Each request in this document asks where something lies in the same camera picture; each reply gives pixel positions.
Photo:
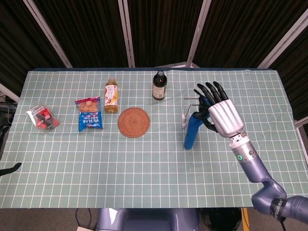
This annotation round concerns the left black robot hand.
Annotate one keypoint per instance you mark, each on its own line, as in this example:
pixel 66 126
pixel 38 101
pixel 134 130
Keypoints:
pixel 10 169

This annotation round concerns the black waste bin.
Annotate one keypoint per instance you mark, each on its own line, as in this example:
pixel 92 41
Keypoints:
pixel 221 220

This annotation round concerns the round woven coaster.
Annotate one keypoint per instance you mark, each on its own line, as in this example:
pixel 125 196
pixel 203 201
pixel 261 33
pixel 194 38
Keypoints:
pixel 133 122

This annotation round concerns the dark pleated partition curtain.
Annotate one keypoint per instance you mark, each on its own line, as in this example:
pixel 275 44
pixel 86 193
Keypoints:
pixel 296 79
pixel 163 31
pixel 91 31
pixel 19 48
pixel 245 29

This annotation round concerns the white floor box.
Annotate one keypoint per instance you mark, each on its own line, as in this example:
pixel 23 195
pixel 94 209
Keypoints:
pixel 85 228

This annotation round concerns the dark floor equipment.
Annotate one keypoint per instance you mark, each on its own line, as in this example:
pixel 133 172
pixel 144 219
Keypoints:
pixel 4 113

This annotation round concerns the white partition foot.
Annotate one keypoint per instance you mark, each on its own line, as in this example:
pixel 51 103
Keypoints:
pixel 178 65

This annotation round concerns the grey partition post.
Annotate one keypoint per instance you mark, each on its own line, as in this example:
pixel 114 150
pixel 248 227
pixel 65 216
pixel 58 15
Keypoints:
pixel 49 36
pixel 9 93
pixel 284 41
pixel 302 122
pixel 198 36
pixel 127 36

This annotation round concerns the clear pack of red items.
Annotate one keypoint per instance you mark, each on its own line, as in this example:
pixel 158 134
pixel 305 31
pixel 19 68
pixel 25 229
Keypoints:
pixel 43 116

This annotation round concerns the dark glass bottle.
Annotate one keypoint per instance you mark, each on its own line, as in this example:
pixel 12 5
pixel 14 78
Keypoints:
pixel 159 89

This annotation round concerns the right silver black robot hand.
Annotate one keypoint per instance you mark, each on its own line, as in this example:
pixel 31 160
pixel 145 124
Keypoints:
pixel 225 115

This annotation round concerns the green checked tablecloth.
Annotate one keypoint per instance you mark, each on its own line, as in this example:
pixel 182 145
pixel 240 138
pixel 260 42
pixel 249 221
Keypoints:
pixel 96 163

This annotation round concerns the blue snack bag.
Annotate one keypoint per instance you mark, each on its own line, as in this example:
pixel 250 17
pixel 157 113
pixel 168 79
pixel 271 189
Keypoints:
pixel 90 118

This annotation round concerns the yellow tea bottle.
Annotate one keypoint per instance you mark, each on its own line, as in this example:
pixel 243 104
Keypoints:
pixel 111 96

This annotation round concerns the purple robot torso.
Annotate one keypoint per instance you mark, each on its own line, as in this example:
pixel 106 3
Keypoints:
pixel 144 220

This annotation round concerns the right purple robot arm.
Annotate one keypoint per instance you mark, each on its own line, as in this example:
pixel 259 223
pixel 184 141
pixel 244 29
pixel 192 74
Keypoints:
pixel 250 163

